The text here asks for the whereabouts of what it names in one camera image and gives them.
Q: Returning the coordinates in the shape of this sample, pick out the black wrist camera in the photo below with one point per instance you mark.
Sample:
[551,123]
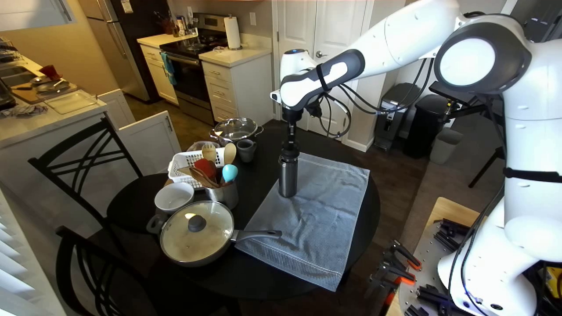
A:
[292,112]

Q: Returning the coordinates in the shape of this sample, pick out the black aluminium bracket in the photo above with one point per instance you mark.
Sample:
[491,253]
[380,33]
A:
[452,233]

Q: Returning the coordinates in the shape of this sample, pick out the black countertop appliance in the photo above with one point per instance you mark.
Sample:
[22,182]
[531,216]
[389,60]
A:
[8,93]

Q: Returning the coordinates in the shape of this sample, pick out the black aluminium rail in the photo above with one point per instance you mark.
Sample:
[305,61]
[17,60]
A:
[417,311]
[436,295]

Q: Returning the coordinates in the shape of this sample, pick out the wooden spoon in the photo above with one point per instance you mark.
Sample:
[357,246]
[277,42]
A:
[229,153]

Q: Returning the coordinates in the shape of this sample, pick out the clear cutting board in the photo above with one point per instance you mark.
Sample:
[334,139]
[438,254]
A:
[71,102]

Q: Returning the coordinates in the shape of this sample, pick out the white light switch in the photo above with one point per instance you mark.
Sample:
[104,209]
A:
[252,17]

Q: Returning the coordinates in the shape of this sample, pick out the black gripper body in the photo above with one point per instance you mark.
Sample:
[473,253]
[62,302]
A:
[292,124]

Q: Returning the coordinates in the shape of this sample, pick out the grey small bin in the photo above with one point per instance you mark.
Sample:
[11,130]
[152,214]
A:
[447,146]

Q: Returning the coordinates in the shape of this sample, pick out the white paper towel roll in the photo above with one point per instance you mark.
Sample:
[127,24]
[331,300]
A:
[233,31]

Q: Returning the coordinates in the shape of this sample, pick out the white kitchen cabinet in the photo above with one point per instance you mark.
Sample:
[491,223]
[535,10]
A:
[159,70]
[226,88]

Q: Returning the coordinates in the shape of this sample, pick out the steel utensil holder cup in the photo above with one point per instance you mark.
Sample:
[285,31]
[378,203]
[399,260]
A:
[226,195]

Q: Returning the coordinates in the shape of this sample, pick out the red cup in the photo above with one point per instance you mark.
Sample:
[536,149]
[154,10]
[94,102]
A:
[50,72]

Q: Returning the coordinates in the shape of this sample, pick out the white cabinet panel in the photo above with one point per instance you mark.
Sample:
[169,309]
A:
[150,142]

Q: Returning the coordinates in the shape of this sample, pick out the black bottle lid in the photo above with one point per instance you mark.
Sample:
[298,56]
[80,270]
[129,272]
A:
[289,151]

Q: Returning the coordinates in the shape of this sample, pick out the wooden spatula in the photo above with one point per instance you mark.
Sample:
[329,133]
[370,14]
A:
[210,153]

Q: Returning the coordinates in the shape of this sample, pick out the black metal chair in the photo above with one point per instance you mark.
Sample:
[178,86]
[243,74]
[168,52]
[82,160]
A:
[125,149]

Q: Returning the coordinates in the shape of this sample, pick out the steel fridge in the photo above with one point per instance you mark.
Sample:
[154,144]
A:
[111,40]

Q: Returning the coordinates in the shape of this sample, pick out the black orange bar clamp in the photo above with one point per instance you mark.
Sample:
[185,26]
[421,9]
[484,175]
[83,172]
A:
[406,254]
[380,291]
[398,274]

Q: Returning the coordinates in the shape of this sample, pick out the glass pot lid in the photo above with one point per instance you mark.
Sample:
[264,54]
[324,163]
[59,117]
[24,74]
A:
[236,126]

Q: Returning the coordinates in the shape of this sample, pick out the white panel door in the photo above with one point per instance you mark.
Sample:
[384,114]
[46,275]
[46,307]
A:
[299,23]

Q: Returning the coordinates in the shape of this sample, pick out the steel cooking pot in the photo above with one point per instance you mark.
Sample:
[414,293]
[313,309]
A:
[236,135]

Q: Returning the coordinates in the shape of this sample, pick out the black metal stand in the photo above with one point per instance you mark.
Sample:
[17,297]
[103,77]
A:
[486,168]

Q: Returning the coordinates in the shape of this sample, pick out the light blue towel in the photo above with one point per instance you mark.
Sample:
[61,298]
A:
[317,233]

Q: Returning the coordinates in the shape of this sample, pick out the black tall bin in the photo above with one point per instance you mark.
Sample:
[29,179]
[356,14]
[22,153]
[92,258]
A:
[424,124]

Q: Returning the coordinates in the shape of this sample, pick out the white kitchen counter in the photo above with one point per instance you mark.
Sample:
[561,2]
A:
[36,124]

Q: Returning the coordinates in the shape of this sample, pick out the grey mug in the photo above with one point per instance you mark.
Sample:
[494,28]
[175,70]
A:
[247,151]

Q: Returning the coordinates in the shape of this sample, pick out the black trash can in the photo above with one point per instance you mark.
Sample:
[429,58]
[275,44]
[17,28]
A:
[392,116]

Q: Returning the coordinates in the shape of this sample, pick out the black steel kitchen stove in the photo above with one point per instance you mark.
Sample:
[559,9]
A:
[187,81]

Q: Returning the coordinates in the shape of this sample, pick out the white bowl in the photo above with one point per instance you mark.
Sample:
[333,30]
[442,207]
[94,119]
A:
[175,196]

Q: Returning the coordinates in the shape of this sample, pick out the dark steel bottle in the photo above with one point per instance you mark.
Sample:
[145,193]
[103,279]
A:
[289,177]

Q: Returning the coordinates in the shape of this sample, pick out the round black table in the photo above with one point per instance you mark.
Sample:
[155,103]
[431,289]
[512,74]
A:
[61,256]

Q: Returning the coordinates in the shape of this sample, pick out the white plastic basket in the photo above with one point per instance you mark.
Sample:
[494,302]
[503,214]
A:
[182,167]

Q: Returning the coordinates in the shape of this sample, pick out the robot mounting table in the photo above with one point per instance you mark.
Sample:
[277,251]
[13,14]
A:
[450,210]

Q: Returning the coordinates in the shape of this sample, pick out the red spatula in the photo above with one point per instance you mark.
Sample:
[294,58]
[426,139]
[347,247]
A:
[205,168]

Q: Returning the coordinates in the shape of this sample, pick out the white window blinds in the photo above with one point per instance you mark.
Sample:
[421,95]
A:
[15,263]

